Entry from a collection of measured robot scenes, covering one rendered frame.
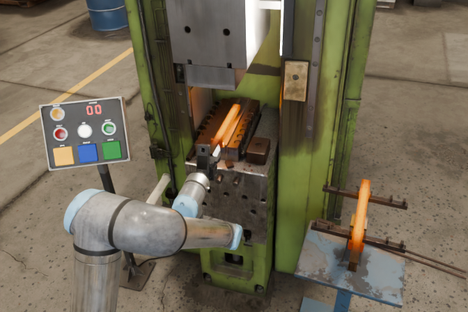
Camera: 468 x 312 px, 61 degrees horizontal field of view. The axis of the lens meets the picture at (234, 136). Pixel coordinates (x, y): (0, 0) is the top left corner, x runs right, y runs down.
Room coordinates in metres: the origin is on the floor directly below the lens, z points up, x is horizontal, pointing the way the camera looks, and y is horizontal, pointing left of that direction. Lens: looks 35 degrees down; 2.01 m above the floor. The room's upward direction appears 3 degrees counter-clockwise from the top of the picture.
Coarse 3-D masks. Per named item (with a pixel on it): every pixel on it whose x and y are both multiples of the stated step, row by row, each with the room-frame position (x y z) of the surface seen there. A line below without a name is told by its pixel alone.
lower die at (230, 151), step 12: (228, 108) 1.70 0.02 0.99; (216, 120) 1.61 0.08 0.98; (240, 120) 1.58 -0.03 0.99; (252, 120) 1.62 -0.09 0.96; (204, 132) 1.51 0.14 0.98; (216, 132) 1.49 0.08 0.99; (240, 132) 1.48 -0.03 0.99; (228, 144) 1.39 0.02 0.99; (240, 144) 1.41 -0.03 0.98; (228, 156) 1.38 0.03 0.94
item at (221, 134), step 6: (234, 108) 1.61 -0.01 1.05; (228, 114) 1.55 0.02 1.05; (234, 114) 1.55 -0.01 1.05; (228, 120) 1.49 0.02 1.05; (222, 126) 1.45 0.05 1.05; (228, 126) 1.45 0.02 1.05; (222, 132) 1.40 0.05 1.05; (216, 138) 1.36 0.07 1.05; (222, 138) 1.36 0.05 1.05; (210, 144) 1.31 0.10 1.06; (216, 144) 1.31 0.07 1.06; (222, 144) 1.33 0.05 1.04; (210, 150) 1.26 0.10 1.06
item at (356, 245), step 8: (368, 184) 1.14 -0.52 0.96; (360, 192) 1.10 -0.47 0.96; (368, 192) 1.09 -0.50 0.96; (360, 200) 1.06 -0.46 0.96; (360, 208) 1.01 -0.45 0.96; (360, 216) 0.98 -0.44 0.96; (360, 224) 0.94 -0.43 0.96; (360, 232) 0.90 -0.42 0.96; (352, 240) 0.86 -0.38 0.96; (360, 240) 0.87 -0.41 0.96; (352, 248) 0.83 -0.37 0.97; (360, 248) 0.84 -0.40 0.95; (352, 256) 0.80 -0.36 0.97; (352, 264) 0.78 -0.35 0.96
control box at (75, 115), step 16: (48, 112) 1.43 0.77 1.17; (64, 112) 1.44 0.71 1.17; (80, 112) 1.44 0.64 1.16; (112, 112) 1.45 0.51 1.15; (48, 128) 1.40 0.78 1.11; (64, 128) 1.40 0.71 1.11; (96, 128) 1.41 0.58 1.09; (128, 128) 1.48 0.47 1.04; (48, 144) 1.36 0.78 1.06; (64, 144) 1.37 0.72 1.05; (80, 144) 1.37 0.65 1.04; (96, 144) 1.38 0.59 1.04; (128, 144) 1.40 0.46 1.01; (48, 160) 1.33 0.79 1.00; (112, 160) 1.35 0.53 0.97; (128, 160) 1.35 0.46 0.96
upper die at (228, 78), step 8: (192, 72) 1.42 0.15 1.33; (200, 72) 1.41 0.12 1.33; (208, 72) 1.40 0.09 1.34; (216, 72) 1.39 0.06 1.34; (224, 72) 1.38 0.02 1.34; (232, 72) 1.37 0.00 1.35; (240, 72) 1.44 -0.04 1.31; (192, 80) 1.42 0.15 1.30; (200, 80) 1.41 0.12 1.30; (208, 80) 1.40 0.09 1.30; (216, 80) 1.39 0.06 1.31; (224, 80) 1.38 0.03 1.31; (232, 80) 1.37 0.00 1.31; (240, 80) 1.44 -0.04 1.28; (216, 88) 1.39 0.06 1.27; (224, 88) 1.38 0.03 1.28; (232, 88) 1.37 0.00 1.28
